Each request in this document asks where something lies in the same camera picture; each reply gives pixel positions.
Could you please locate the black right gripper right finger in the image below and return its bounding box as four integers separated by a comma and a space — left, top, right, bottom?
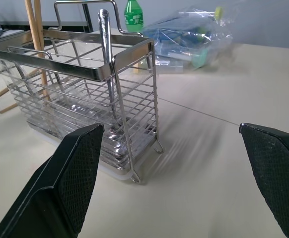
238, 122, 289, 238

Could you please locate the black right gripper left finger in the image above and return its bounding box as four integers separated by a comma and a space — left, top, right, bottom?
0, 123, 105, 238

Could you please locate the stainless steel spoon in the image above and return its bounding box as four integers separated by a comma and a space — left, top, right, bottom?
97, 9, 125, 159

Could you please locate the clear plastic bag of items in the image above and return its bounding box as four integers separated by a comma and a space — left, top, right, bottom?
134, 6, 234, 75

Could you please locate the green plastic soda bottle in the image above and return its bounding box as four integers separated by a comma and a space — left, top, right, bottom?
123, 0, 145, 33

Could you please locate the steel wire cutlery rack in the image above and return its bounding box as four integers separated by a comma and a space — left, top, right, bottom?
0, 0, 165, 185

